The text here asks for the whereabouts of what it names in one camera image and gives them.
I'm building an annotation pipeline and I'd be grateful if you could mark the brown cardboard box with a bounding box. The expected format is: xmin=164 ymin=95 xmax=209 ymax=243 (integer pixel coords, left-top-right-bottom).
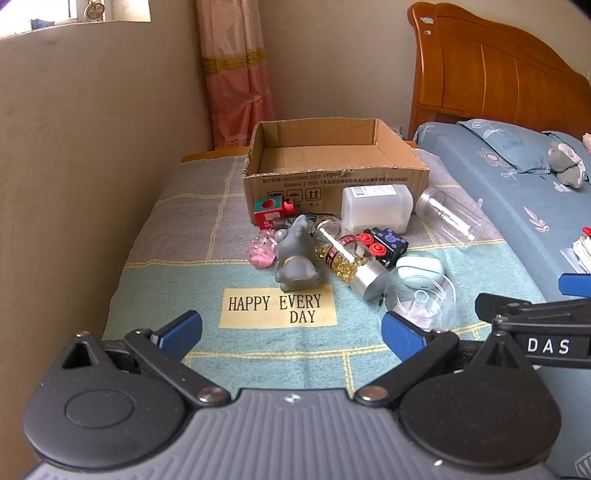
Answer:
xmin=242 ymin=117 xmax=430 ymax=223

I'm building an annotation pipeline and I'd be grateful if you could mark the pink curtain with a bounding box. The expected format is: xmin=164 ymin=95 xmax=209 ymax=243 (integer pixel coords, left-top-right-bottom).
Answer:
xmin=197 ymin=0 xmax=276 ymax=149

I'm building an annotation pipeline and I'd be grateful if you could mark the white translucent plastic container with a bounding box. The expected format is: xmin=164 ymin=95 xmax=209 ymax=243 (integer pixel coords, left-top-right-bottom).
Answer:
xmin=341 ymin=184 xmax=414 ymax=234

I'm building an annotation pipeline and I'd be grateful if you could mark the grey mouse figurine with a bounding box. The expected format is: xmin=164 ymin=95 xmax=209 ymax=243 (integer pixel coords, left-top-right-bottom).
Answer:
xmin=274 ymin=215 xmax=320 ymax=292

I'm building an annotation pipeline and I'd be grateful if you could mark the blue floral bedsheet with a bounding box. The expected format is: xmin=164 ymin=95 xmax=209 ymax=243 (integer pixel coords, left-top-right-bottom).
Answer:
xmin=414 ymin=122 xmax=590 ymax=301

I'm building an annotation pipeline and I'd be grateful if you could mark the checked blanket happy every day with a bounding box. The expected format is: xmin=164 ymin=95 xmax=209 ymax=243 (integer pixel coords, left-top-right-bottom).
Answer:
xmin=102 ymin=148 xmax=546 ymax=393

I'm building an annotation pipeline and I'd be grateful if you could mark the small alarm clock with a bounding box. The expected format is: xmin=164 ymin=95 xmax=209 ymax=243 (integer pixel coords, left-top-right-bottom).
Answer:
xmin=84 ymin=0 xmax=105 ymax=22

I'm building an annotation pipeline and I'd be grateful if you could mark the wooden headboard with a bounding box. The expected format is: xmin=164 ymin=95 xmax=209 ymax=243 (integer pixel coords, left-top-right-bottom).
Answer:
xmin=407 ymin=2 xmax=590 ymax=138

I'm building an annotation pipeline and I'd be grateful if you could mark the pink cartoon jar keychain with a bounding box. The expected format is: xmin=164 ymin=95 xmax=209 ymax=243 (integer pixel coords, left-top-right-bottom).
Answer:
xmin=246 ymin=230 xmax=276 ymax=269

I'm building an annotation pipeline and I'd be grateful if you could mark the clear tall plastic jar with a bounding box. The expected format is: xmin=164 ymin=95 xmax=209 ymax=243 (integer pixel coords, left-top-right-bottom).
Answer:
xmin=415 ymin=186 xmax=483 ymax=248

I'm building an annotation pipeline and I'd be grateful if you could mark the clear round plastic jar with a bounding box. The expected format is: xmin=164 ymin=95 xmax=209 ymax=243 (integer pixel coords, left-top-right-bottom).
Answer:
xmin=383 ymin=270 xmax=457 ymax=330

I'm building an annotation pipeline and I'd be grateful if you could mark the grey plush toy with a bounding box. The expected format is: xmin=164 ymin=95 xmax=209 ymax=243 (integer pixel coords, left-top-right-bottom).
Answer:
xmin=547 ymin=142 xmax=587 ymax=189

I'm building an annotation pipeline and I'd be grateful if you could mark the clear capsule bottle silver cap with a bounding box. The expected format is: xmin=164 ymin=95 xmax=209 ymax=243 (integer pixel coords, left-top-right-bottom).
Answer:
xmin=312 ymin=219 xmax=389 ymax=302

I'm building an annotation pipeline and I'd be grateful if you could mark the blue floral pillow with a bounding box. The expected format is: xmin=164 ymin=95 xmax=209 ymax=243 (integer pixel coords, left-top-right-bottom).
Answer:
xmin=458 ymin=118 xmax=551 ymax=173

